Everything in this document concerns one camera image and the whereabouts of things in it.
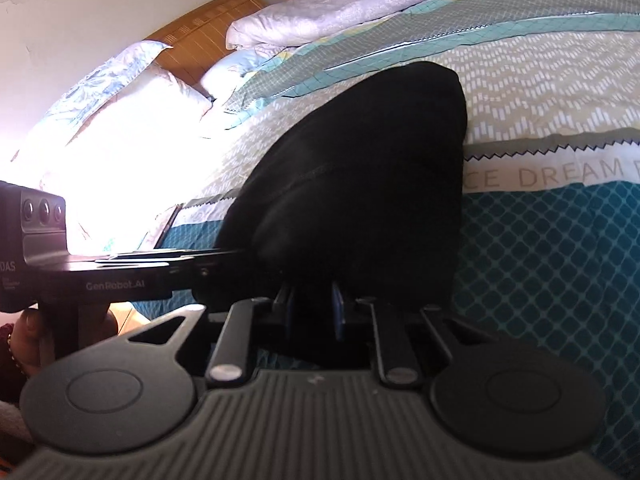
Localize light blue pillow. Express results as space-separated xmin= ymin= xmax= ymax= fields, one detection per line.
xmin=200 ymin=49 xmax=286 ymax=106

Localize black pants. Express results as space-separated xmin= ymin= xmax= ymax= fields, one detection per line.
xmin=192 ymin=60 xmax=468 ymax=311

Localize person's left hand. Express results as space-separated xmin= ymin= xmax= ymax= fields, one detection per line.
xmin=10 ymin=307 xmax=51 ymax=377

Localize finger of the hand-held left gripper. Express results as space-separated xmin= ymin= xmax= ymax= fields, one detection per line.
xmin=95 ymin=247 xmax=251 ymax=268

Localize wooden headboard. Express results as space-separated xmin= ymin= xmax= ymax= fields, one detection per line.
xmin=145 ymin=0 xmax=266 ymax=98

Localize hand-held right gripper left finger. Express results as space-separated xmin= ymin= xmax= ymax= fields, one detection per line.
xmin=127 ymin=284 xmax=297 ymax=388

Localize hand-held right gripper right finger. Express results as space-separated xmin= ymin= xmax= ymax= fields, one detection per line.
xmin=330 ymin=282 xmax=481 ymax=387

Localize patterned teal bedspread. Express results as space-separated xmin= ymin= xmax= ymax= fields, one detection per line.
xmin=150 ymin=0 xmax=640 ymax=476

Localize white pillow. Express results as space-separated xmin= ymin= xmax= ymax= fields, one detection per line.
xmin=65 ymin=67 xmax=213 ymax=161

